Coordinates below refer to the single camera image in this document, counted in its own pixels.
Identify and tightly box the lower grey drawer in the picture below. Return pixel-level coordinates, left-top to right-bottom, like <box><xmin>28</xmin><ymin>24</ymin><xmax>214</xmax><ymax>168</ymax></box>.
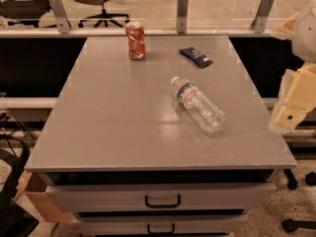
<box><xmin>76</xmin><ymin>214</ymin><xmax>248</xmax><ymax>236</ymax></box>

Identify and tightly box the cardboard box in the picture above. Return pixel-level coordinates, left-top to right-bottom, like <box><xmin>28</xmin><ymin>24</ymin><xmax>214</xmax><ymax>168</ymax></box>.
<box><xmin>14</xmin><ymin>172</ymin><xmax>74</xmax><ymax>224</ymax></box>

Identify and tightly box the left metal bracket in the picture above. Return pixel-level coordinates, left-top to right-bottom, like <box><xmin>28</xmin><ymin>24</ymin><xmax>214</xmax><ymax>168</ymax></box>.
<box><xmin>48</xmin><ymin>0</ymin><xmax>71</xmax><ymax>34</ymax></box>

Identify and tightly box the right metal bracket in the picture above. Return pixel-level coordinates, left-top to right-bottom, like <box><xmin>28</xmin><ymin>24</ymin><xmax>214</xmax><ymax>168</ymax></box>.
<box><xmin>251</xmin><ymin>0</ymin><xmax>275</xmax><ymax>34</ymax></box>

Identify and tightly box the grey drawer cabinet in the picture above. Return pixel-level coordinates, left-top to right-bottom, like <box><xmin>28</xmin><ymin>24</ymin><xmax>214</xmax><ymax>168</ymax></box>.
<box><xmin>26</xmin><ymin>37</ymin><xmax>295</xmax><ymax>224</ymax></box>

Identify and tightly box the upper grey drawer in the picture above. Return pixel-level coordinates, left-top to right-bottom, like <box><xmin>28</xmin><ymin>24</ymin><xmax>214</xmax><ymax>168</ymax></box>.
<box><xmin>45</xmin><ymin>183</ymin><xmax>276</xmax><ymax>212</ymax></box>

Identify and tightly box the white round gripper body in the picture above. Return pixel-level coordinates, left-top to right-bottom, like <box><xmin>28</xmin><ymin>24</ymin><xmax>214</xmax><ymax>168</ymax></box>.
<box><xmin>292</xmin><ymin>0</ymin><xmax>316</xmax><ymax>62</ymax></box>

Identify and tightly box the crushed orange soda can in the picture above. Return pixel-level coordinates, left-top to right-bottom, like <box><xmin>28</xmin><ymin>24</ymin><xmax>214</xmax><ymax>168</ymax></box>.
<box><xmin>125</xmin><ymin>21</ymin><xmax>145</xmax><ymax>60</ymax></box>

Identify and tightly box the dark office chair left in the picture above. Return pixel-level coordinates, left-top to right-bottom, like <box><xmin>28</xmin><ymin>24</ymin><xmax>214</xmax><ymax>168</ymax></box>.
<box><xmin>0</xmin><ymin>0</ymin><xmax>51</xmax><ymax>28</ymax></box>

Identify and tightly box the dark blue snack packet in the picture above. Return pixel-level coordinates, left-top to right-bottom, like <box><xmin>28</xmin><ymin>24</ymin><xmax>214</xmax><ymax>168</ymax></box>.
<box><xmin>179</xmin><ymin>47</ymin><xmax>213</xmax><ymax>68</ymax></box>

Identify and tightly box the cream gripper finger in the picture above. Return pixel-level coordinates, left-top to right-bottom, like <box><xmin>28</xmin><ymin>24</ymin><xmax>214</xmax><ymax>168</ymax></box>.
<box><xmin>272</xmin><ymin>12</ymin><xmax>299</xmax><ymax>39</ymax></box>
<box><xmin>268</xmin><ymin>62</ymin><xmax>316</xmax><ymax>134</ymax></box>

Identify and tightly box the grey drawer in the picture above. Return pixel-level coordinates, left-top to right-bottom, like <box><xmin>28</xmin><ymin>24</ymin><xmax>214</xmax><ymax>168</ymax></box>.
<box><xmin>76</xmin><ymin>214</ymin><xmax>248</xmax><ymax>236</ymax></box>
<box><xmin>45</xmin><ymin>183</ymin><xmax>276</xmax><ymax>212</ymax></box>

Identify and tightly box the black stand foot right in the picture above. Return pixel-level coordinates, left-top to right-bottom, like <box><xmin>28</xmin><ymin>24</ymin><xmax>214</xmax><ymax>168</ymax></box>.
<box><xmin>281</xmin><ymin>218</ymin><xmax>316</xmax><ymax>233</ymax></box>

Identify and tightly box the clear plastic water bottle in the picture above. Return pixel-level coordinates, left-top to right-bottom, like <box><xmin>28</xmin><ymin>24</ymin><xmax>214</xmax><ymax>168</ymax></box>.
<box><xmin>171</xmin><ymin>77</ymin><xmax>225</xmax><ymax>133</ymax></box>

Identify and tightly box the metal bracket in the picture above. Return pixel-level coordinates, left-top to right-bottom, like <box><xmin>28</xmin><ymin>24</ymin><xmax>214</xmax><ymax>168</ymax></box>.
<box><xmin>176</xmin><ymin>0</ymin><xmax>189</xmax><ymax>34</ymax></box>
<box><xmin>251</xmin><ymin>0</ymin><xmax>275</xmax><ymax>34</ymax></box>
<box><xmin>48</xmin><ymin>0</ymin><xmax>71</xmax><ymax>34</ymax></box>

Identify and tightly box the black equipment bottom left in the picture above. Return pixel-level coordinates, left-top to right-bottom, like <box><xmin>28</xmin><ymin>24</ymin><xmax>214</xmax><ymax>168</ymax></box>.
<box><xmin>0</xmin><ymin>134</ymin><xmax>39</xmax><ymax>237</ymax></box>

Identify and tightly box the middle metal bracket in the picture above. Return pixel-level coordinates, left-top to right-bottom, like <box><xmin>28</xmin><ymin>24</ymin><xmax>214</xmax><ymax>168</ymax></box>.
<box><xmin>176</xmin><ymin>0</ymin><xmax>189</xmax><ymax>34</ymax></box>

